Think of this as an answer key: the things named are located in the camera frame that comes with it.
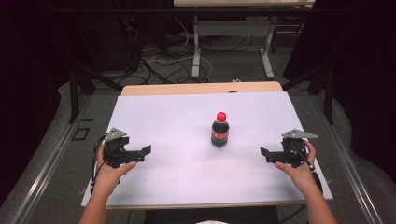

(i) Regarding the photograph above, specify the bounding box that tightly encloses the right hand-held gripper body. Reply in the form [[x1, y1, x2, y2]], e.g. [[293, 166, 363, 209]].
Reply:
[[280, 128, 319, 169]]

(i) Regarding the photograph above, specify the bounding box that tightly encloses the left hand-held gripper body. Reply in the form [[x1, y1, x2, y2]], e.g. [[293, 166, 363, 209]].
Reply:
[[103, 127, 131, 169]]

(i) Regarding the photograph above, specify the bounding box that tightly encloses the cola bottle with red cap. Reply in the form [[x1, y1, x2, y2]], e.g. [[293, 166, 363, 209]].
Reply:
[[210, 111, 231, 149]]

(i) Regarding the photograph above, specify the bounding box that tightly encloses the person's right hand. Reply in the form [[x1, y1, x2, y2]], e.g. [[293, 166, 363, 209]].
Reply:
[[274, 139, 319, 196]]

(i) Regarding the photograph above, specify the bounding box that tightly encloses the person's left hand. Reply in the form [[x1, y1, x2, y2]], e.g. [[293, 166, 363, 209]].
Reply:
[[92, 144, 138, 198]]

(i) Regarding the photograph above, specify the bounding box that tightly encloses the white table mat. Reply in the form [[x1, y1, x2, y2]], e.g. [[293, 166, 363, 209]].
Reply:
[[80, 91, 333, 208]]

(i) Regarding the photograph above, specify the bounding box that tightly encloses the black metal stand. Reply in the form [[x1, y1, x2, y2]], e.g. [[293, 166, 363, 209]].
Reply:
[[281, 62, 334, 126], [68, 60, 124, 124]]

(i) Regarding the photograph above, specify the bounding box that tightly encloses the wooden table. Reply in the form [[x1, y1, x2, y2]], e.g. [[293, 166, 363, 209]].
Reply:
[[120, 80, 285, 97]]

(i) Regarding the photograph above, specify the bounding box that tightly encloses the dark curtain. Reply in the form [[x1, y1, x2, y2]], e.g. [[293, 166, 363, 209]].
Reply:
[[0, 0, 78, 206], [283, 0, 396, 183]]

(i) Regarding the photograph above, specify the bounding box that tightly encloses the white-legged desk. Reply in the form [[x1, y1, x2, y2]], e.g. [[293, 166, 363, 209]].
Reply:
[[173, 0, 317, 80]]

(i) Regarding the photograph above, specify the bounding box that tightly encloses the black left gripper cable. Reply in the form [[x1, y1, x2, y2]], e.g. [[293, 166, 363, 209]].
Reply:
[[90, 134, 107, 194]]

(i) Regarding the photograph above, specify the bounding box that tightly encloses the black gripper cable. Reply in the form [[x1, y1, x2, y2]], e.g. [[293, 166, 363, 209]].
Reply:
[[278, 145, 325, 224], [90, 134, 107, 194]]

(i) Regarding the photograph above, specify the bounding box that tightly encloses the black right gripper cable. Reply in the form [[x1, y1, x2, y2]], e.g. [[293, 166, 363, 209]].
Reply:
[[278, 145, 325, 224]]

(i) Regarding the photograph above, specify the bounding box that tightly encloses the metal floor rail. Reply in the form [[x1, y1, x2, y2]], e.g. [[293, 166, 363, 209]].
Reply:
[[8, 93, 94, 224], [310, 92, 385, 224]]

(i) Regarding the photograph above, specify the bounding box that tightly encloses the tangle of floor cables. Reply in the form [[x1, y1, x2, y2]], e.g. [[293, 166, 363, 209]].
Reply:
[[120, 17, 255, 86]]

